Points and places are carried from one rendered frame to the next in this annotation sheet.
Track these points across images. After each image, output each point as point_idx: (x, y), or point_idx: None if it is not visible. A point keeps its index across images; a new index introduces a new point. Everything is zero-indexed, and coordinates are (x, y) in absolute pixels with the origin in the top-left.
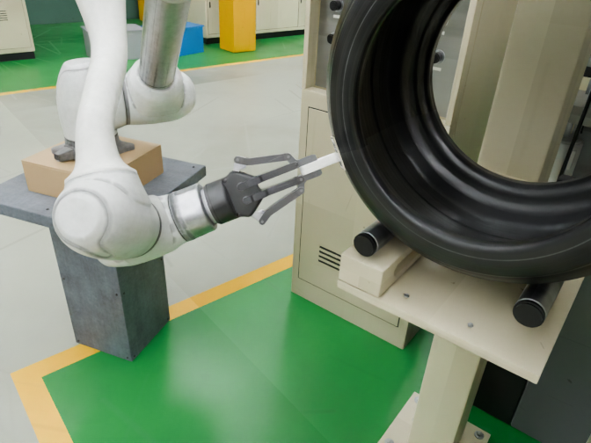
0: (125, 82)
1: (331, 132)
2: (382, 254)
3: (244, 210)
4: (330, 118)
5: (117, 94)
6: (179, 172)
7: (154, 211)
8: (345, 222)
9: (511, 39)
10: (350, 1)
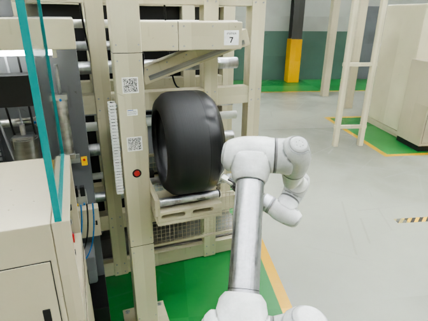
0: (269, 316)
1: (221, 172)
2: (210, 199)
3: None
4: (223, 167)
5: None
6: None
7: (282, 191)
8: None
9: (147, 143)
10: (221, 132)
